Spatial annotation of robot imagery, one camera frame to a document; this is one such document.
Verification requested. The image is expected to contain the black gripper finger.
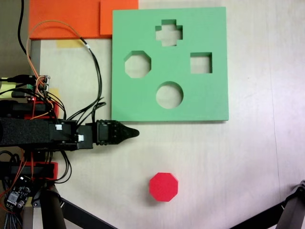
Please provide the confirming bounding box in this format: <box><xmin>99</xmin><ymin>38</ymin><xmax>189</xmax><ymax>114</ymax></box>
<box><xmin>110</xmin><ymin>121</ymin><xmax>140</xmax><ymax>134</ymax></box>
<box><xmin>110</xmin><ymin>132</ymin><xmax>140</xmax><ymax>146</ymax></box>

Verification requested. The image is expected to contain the red octagonal pillar block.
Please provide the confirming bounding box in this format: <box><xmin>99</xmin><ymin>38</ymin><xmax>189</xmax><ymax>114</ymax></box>
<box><xmin>149</xmin><ymin>172</ymin><xmax>179</xmax><ymax>203</ymax></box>

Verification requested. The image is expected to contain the green shape sorter board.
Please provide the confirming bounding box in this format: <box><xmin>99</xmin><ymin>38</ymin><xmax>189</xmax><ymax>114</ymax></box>
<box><xmin>111</xmin><ymin>6</ymin><xmax>230</xmax><ymax>124</ymax></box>

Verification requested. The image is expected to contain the black tripod leg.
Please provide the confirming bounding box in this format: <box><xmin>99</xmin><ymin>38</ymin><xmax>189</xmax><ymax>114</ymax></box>
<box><xmin>276</xmin><ymin>180</ymin><xmax>305</xmax><ymax>229</ymax></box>
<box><xmin>39</xmin><ymin>188</ymin><xmax>67</xmax><ymax>229</ymax></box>

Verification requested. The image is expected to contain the wide yellow tape strip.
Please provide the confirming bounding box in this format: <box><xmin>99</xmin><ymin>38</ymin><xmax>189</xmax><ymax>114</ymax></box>
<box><xmin>56</xmin><ymin>39</ymin><xmax>83</xmax><ymax>49</ymax></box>

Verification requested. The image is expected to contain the small black circuit board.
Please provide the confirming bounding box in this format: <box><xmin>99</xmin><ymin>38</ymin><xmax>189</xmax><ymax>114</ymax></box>
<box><xmin>4</xmin><ymin>176</ymin><xmax>33</xmax><ymax>212</ymax></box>

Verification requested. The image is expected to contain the pale yellow tape strip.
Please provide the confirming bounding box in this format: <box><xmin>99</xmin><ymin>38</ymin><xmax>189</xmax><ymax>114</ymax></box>
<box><xmin>0</xmin><ymin>81</ymin><xmax>19</xmax><ymax>98</ymax></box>

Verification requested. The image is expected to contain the large orange foam slab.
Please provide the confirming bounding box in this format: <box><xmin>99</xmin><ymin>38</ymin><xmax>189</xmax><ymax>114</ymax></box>
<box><xmin>28</xmin><ymin>0</ymin><xmax>112</xmax><ymax>40</ymax></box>

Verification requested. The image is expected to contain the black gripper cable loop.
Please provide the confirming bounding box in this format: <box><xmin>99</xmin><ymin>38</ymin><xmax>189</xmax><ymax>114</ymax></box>
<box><xmin>91</xmin><ymin>96</ymin><xmax>107</xmax><ymax>122</ymax></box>

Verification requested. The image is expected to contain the black base cable loop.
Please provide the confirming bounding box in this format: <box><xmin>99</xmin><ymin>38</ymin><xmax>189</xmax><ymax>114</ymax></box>
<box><xmin>54</xmin><ymin>151</ymin><xmax>72</xmax><ymax>184</ymax></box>

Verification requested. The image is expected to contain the long black servo cable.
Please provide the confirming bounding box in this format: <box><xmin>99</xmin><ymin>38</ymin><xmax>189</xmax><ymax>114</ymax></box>
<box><xmin>66</xmin><ymin>38</ymin><xmax>103</xmax><ymax>120</ymax></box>

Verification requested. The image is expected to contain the circuit board with wires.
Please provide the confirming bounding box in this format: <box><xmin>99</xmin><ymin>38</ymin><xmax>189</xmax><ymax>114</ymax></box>
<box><xmin>23</xmin><ymin>74</ymin><xmax>52</xmax><ymax>98</ymax></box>

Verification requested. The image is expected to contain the black plug cable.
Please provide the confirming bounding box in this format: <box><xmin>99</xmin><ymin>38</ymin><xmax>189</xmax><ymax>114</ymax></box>
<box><xmin>0</xmin><ymin>75</ymin><xmax>33</xmax><ymax>83</ymax></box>

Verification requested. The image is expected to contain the thin orange wire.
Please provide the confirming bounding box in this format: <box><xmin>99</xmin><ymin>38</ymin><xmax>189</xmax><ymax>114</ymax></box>
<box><xmin>26</xmin><ymin>20</ymin><xmax>83</xmax><ymax>120</ymax></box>

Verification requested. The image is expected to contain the braided black white cable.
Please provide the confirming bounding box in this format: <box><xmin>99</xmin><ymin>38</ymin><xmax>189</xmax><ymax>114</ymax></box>
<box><xmin>1</xmin><ymin>212</ymin><xmax>17</xmax><ymax>229</ymax></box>

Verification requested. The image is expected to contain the thick black cable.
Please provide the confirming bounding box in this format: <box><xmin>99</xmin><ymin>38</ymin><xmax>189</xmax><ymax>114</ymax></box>
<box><xmin>18</xmin><ymin>0</ymin><xmax>28</xmax><ymax>56</ymax></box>

